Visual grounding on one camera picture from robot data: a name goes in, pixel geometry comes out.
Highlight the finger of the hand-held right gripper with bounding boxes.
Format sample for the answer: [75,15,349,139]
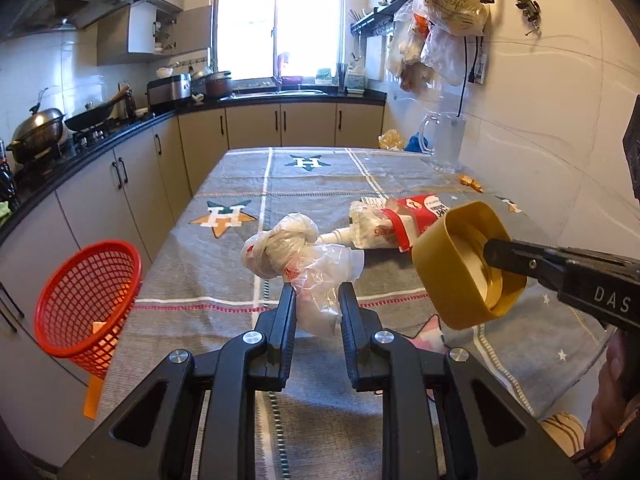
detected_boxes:
[481,238,567,292]

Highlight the hanging clear plastic bag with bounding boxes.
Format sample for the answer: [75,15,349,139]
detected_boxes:
[385,0,469,94]

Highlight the brown cooking pot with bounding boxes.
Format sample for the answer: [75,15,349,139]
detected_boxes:
[205,71,233,100]

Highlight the cluster of sauce bottles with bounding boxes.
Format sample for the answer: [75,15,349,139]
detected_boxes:
[0,139,21,211]

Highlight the kitchen window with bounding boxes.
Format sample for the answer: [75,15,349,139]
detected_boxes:
[215,0,347,83]

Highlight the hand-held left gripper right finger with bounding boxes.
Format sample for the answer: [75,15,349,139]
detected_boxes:
[338,282,583,480]

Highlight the yellow plastic lid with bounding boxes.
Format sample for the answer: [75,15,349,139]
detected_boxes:
[412,200,528,331]

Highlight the black wall rack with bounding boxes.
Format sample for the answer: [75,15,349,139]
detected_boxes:
[350,0,419,39]

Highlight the plastic bag with red print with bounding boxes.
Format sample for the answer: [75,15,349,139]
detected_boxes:
[349,199,416,252]

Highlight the beige upper kitchen cabinets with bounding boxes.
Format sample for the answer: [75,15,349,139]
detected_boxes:
[65,0,213,67]

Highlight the knotted clear plastic bag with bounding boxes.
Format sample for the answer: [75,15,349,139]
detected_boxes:
[241,212,367,337]

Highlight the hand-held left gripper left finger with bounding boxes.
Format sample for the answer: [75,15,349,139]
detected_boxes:
[65,282,299,480]

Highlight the range hood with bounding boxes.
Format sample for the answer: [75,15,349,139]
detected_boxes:
[0,0,142,42]

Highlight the black kitchen countertop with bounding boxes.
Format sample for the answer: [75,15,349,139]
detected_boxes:
[0,91,387,241]

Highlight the silver electric cooker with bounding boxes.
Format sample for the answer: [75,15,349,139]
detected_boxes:
[146,74,193,112]

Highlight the beige kitchen cabinets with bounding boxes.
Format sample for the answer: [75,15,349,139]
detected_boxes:
[65,0,213,67]
[0,102,386,461]

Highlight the orange cardboard box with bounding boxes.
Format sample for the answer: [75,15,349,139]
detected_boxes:
[82,320,121,420]

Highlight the steel sink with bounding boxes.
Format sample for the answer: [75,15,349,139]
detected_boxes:
[232,87,326,97]

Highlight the beige lower kitchen cabinets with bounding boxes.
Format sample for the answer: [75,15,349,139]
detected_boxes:
[0,102,386,461]

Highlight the striped tan cloth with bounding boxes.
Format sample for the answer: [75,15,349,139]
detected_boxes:
[540,411,586,457]

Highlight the yellow plastic bag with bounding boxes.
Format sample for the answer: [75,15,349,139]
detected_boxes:
[378,129,406,151]

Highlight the person's right hand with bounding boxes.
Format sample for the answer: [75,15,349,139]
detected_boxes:
[584,330,640,463]

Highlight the white spray bottle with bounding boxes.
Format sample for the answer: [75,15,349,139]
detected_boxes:
[319,227,354,247]

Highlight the torn red white carton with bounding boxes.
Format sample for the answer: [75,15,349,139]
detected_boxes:
[382,192,453,253]

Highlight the steel wok with lid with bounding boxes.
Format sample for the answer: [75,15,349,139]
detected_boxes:
[6,89,69,163]

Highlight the red plastic basket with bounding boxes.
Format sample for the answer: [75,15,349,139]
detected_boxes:
[34,240,143,380]

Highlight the grey printed tablecloth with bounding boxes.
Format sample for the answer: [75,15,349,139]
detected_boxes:
[95,146,616,480]

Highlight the black power cable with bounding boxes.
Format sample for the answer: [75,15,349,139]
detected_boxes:
[456,35,489,119]

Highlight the black frying wok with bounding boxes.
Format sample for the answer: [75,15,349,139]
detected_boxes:
[64,85,132,132]

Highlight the black gas stove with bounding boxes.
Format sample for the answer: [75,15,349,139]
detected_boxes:
[15,122,127,163]

